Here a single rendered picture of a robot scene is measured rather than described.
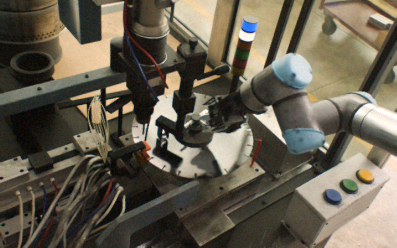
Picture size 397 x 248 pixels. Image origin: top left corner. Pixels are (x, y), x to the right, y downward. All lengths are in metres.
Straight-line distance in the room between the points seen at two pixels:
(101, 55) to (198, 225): 0.88
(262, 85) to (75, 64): 0.96
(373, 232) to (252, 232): 1.26
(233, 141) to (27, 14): 0.76
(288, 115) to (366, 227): 1.62
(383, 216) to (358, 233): 0.21
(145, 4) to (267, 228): 0.73
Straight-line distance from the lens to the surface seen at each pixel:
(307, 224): 1.20
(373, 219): 2.46
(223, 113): 0.98
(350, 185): 1.22
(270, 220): 1.27
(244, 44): 1.28
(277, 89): 0.85
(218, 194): 1.15
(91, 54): 1.74
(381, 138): 0.86
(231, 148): 1.12
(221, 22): 1.65
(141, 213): 0.91
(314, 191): 1.18
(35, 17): 1.49
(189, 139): 1.11
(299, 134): 0.84
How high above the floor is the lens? 1.74
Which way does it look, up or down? 41 degrees down
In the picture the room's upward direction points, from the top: 12 degrees clockwise
